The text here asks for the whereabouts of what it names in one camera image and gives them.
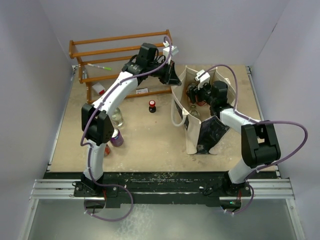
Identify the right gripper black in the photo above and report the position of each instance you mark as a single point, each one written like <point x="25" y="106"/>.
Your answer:
<point x="194" y="91"/>

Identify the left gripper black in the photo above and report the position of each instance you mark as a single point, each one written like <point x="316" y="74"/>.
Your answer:
<point x="170" y="77"/>

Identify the clear bottle green cap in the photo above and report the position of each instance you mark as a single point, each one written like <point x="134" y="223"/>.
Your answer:
<point x="193" y="111"/>
<point x="117" y="118"/>

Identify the cream canvas tote bag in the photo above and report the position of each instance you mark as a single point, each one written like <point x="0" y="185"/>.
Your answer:
<point x="197" y="130"/>

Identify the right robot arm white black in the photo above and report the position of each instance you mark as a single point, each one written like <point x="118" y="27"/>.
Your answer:
<point x="259" y="142"/>

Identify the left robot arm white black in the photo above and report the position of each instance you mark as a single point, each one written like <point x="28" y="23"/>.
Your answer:
<point x="96" y="121"/>

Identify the small white red label card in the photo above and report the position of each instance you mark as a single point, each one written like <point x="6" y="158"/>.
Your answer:
<point x="142" y="91"/>

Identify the red black stamp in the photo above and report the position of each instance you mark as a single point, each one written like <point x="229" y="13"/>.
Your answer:
<point x="152" y="106"/>

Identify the green capped marker pen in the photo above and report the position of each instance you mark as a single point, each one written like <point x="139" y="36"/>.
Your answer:
<point x="100" y="67"/>

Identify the white red eraser box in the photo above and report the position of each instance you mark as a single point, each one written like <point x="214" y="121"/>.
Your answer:
<point x="98" y="88"/>

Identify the wooden shelf rack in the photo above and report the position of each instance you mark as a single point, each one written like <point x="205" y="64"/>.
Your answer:
<point x="89" y="81"/>

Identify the purple soda can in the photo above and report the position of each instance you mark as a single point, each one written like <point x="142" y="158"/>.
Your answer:
<point x="116" y="139"/>

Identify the grey metal clips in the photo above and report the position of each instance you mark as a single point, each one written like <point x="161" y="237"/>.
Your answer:
<point x="84" y="73"/>

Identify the red can front left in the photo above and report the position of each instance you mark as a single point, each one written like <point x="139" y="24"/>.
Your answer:
<point x="107" y="150"/>

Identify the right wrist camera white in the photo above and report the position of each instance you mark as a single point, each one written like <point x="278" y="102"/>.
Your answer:
<point x="202" y="77"/>

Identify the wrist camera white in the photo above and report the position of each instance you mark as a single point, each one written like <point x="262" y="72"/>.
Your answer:
<point x="169" y="52"/>
<point x="202" y="77"/>

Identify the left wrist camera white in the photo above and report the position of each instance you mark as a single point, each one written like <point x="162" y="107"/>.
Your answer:
<point x="169" y="52"/>

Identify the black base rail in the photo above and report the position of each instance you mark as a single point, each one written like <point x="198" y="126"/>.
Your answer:
<point x="162" y="188"/>

